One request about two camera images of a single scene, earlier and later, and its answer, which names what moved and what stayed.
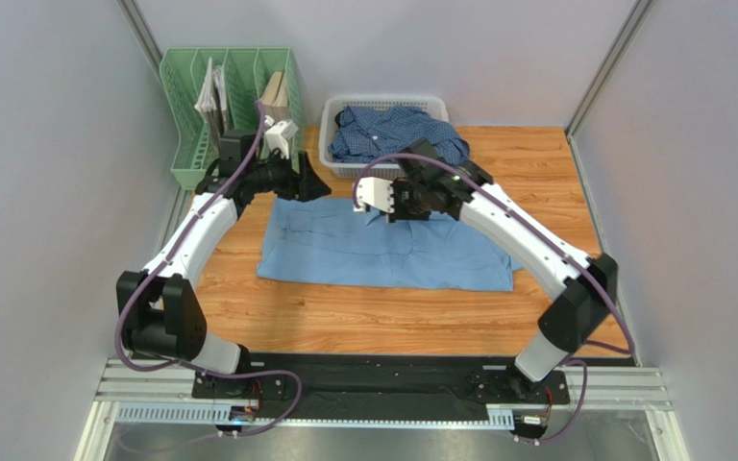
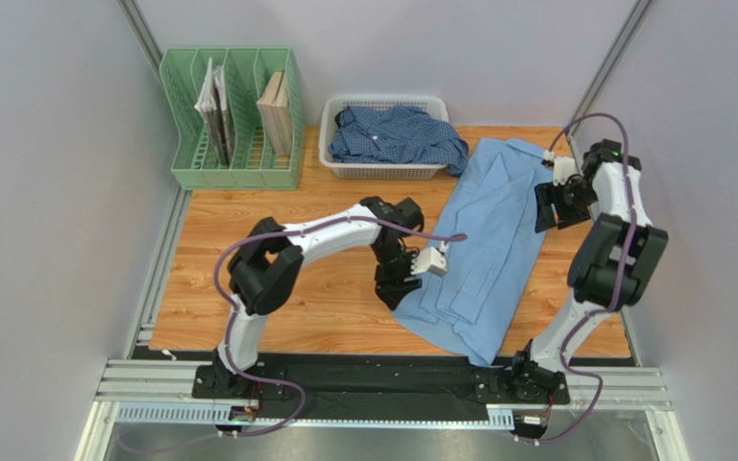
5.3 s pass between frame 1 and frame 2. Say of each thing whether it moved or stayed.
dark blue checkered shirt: stayed
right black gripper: moved
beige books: stayed
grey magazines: stayed
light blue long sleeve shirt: moved
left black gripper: moved
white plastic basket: stayed
